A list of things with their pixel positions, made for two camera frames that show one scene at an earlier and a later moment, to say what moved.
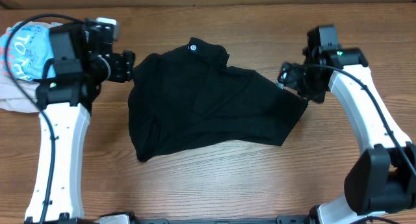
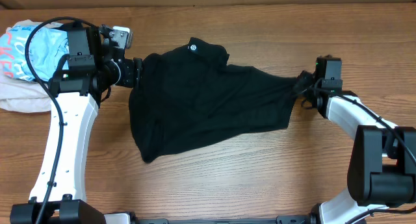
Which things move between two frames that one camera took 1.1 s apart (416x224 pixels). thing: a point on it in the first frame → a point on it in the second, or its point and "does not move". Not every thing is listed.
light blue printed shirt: x=29 y=48 does not move
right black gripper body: x=311 y=87 → x=304 y=84
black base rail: x=298 y=219 does not move
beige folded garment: x=10 y=98 does not move
